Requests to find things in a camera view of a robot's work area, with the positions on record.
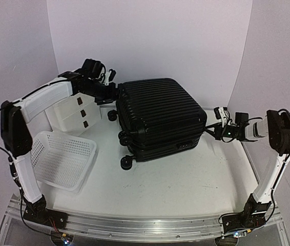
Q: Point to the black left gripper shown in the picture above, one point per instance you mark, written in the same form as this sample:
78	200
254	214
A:
111	97

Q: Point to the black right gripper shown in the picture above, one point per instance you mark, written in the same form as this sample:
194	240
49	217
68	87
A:
218	133

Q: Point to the black ribbed hard suitcase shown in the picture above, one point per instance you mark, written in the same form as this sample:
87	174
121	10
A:
158	118

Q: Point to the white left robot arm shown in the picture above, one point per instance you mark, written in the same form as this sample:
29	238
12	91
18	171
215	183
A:
17	115

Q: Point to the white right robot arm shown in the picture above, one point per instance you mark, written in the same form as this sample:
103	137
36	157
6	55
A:
274	126

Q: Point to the white drawer storage box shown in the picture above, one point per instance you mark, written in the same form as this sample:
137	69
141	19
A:
74	115

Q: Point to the white perforated plastic basket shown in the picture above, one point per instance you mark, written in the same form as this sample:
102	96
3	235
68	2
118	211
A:
62	161

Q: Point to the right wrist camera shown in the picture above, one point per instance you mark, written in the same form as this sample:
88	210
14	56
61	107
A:
222	115

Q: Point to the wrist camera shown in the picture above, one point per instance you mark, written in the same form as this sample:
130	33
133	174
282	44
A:
108	77
222	115

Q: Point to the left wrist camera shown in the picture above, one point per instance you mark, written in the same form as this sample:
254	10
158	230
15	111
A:
108	77

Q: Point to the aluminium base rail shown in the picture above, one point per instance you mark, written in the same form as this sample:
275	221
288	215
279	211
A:
129	229

